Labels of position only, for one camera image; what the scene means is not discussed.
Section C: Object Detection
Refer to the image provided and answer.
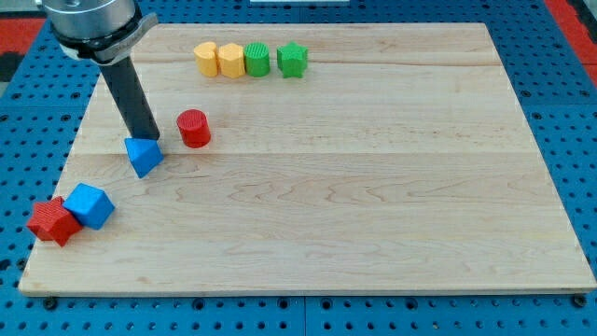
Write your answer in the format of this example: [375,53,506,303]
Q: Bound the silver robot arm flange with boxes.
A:
[35,0,159,66]

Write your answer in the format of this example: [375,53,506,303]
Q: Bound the blue cube block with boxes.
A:
[63,183,115,231]

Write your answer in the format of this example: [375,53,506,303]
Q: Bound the wooden board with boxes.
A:
[19,23,596,297]

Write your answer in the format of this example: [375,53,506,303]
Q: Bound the green star block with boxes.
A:
[276,41,309,78]

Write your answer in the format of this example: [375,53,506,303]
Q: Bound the red cylinder block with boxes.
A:
[176,109,211,148]

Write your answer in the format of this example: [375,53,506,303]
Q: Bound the green cylinder block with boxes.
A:
[244,42,271,77]

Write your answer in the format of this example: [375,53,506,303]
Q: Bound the yellow hexagon block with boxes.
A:
[217,43,245,78]

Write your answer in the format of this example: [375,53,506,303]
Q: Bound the yellow heart block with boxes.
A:
[193,41,219,77]

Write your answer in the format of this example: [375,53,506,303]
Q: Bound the blue triangle block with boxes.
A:
[124,138,164,179]

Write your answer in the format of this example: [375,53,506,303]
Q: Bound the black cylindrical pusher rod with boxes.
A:
[100,57,160,140]

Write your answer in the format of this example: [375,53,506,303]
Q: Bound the red star block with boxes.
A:
[26,196,83,247]

